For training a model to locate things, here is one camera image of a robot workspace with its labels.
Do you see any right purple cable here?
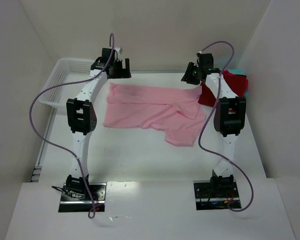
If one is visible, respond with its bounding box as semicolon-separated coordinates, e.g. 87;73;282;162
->
197;40;255;213

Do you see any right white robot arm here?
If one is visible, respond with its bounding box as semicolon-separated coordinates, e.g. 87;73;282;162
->
181;51;248;198

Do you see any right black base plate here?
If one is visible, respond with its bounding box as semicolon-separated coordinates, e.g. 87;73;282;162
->
193;181;242;211

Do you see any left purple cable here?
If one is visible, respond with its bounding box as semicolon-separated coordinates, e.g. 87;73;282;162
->
29;32;116;220

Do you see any red t shirt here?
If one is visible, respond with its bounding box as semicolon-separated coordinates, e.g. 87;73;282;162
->
198;70;249;107

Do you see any white plastic basket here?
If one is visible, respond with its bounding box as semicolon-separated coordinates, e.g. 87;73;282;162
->
38;58;94;113

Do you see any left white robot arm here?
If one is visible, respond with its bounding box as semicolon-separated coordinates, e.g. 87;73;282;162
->
64;47;131;198

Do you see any teal t shirt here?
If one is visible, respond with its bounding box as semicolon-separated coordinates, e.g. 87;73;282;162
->
229;69;249;98

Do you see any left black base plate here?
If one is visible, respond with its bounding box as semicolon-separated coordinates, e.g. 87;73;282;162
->
58;183;107;213

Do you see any pink t shirt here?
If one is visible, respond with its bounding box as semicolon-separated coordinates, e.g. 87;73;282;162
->
103;83;206;147

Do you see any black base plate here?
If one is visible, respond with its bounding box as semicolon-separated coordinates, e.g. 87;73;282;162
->
58;183;107;213
193;181;242;211

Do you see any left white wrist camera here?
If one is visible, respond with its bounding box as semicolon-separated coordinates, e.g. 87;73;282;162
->
114;47;122;61

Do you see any purple cable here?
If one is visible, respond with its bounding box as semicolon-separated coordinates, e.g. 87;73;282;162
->
29;32;116;220
197;40;255;213

